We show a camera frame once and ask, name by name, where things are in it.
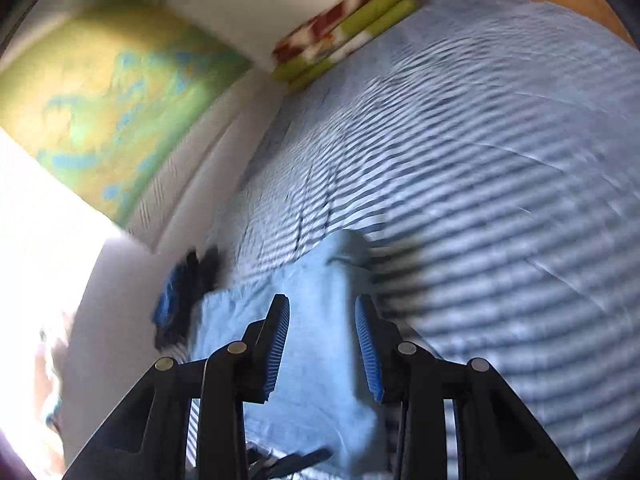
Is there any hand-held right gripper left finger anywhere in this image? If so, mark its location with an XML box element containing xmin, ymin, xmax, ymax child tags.
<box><xmin>61</xmin><ymin>294</ymin><xmax>291</xmax><ymax>480</ymax></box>

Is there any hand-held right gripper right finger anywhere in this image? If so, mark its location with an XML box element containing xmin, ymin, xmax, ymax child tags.
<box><xmin>355</xmin><ymin>294</ymin><xmax>580</xmax><ymax>480</ymax></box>

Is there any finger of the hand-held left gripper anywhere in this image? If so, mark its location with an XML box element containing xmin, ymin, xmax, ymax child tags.
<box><xmin>260</xmin><ymin>447</ymin><xmax>334</xmax><ymax>480</ymax></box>

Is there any blue cloth garment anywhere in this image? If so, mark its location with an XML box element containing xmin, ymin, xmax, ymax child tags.
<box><xmin>187</xmin><ymin>230</ymin><xmax>391</xmax><ymax>478</ymax></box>

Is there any black garment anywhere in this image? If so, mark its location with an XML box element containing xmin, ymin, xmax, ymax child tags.
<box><xmin>152</xmin><ymin>247</ymin><xmax>223</xmax><ymax>351</ymax></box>

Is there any dark blue garment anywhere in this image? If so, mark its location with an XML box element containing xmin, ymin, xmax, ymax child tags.
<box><xmin>152</xmin><ymin>265</ymin><xmax>188</xmax><ymax>328</ymax></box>

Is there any striped bed blanket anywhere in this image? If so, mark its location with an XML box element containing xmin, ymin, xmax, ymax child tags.
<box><xmin>172</xmin><ymin>0</ymin><xmax>640</xmax><ymax>480</ymax></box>

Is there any folded green floral blanket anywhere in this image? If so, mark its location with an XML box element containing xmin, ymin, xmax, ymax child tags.
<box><xmin>271</xmin><ymin>0</ymin><xmax>420</xmax><ymax>92</ymax></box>

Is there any wall map poster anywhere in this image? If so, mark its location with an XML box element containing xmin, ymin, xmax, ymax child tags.
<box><xmin>0</xmin><ymin>2</ymin><xmax>253</xmax><ymax>226</ymax></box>

